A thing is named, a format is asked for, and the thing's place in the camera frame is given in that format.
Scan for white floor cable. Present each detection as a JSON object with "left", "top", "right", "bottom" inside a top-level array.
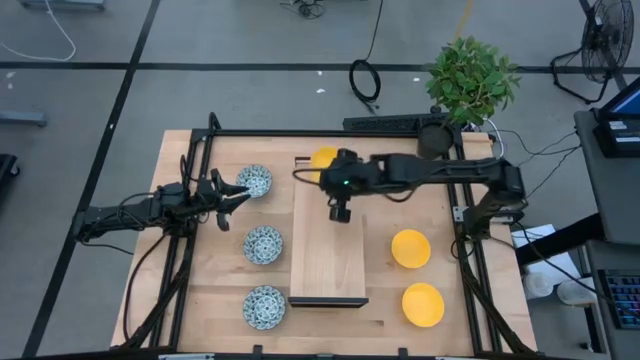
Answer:
[{"left": 0, "top": 0, "right": 77, "bottom": 63}]

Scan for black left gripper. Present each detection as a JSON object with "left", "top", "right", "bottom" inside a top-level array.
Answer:
[{"left": 187, "top": 168, "right": 251, "bottom": 233}]

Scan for wooden shelf with black legs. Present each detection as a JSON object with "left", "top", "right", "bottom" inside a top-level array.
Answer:
[{"left": 287, "top": 155, "right": 370, "bottom": 308}]

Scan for white paper sheet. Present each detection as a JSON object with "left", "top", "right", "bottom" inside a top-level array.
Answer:
[{"left": 510, "top": 223, "right": 557, "bottom": 250}]

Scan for computer monitor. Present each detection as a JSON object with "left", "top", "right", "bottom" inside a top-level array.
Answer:
[{"left": 597, "top": 74, "right": 640, "bottom": 120}]

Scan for coiled black floor cable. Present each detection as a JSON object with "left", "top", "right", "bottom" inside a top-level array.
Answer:
[{"left": 348, "top": 0, "right": 385, "bottom": 114}]

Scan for grey desk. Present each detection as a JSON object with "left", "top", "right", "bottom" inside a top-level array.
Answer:
[{"left": 573, "top": 108, "right": 640, "bottom": 246}]

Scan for white round container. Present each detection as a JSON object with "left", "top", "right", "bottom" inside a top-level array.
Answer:
[
  {"left": 555, "top": 277, "right": 597, "bottom": 307},
  {"left": 522, "top": 269, "right": 555, "bottom": 300}
]

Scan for black box device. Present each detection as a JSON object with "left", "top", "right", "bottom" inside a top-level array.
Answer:
[{"left": 592, "top": 117, "right": 640, "bottom": 159}]

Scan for green leafy plant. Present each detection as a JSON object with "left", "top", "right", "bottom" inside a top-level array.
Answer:
[{"left": 424, "top": 35, "right": 521, "bottom": 126}]

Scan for black aluminium rig frame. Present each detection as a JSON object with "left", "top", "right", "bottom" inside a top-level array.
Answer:
[{"left": 112, "top": 112, "right": 539, "bottom": 360}]

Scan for yellow hanging cable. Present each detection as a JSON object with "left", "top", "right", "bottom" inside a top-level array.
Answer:
[{"left": 453, "top": 0, "right": 475, "bottom": 40}]

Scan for black plant pot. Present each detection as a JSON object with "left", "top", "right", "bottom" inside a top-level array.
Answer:
[{"left": 417, "top": 123, "right": 454, "bottom": 160}]

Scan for black cable tangle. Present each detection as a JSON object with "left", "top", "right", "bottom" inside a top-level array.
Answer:
[{"left": 279, "top": 0, "right": 326, "bottom": 20}]

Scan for teal patterned mini bowl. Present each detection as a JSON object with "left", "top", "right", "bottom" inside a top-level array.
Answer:
[
  {"left": 242, "top": 284, "right": 287, "bottom": 331},
  {"left": 235, "top": 163, "right": 274, "bottom": 199},
  {"left": 242, "top": 225, "right": 284, "bottom": 266}
]

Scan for black power strip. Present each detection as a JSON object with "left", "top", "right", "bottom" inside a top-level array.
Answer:
[{"left": 342, "top": 113, "right": 451, "bottom": 132}]

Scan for yellow mini bowl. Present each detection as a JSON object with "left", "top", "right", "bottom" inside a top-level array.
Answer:
[
  {"left": 390, "top": 228, "right": 432, "bottom": 270},
  {"left": 310, "top": 145, "right": 340, "bottom": 184},
  {"left": 401, "top": 282, "right": 446, "bottom": 329}
]

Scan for black desk support bar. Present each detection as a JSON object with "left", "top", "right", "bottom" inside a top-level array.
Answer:
[{"left": 514, "top": 213, "right": 604, "bottom": 267}]

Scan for backlit computer keyboard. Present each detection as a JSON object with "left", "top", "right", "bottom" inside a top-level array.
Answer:
[{"left": 597, "top": 268, "right": 640, "bottom": 331}]

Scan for black floor fan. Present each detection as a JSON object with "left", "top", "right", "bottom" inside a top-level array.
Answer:
[{"left": 549, "top": 0, "right": 636, "bottom": 105}]

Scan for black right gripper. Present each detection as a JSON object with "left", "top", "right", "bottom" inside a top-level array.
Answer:
[{"left": 319, "top": 148, "right": 384, "bottom": 224}]

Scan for grey metal floor foot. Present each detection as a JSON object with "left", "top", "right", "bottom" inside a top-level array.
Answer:
[
  {"left": 0, "top": 110, "right": 49, "bottom": 128},
  {"left": 18, "top": 0, "right": 107, "bottom": 11}
]

